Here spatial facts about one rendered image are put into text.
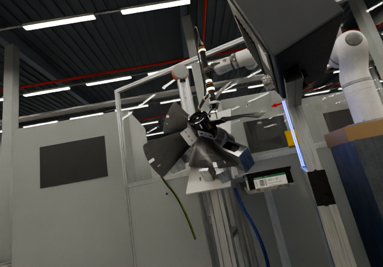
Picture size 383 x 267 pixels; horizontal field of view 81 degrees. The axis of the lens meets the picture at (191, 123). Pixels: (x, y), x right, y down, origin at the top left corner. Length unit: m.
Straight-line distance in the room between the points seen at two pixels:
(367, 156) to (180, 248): 1.63
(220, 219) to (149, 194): 1.10
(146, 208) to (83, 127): 1.63
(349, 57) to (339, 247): 0.85
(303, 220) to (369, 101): 1.00
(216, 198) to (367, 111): 0.83
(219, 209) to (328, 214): 0.79
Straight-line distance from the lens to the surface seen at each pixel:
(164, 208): 2.23
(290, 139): 1.40
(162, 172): 1.23
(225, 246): 1.38
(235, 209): 1.56
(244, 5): 0.44
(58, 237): 3.52
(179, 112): 1.44
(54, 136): 3.63
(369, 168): 1.11
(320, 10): 0.41
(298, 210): 1.91
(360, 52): 1.27
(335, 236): 0.66
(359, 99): 1.25
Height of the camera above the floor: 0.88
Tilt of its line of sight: 15 degrees up
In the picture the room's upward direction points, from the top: 11 degrees counter-clockwise
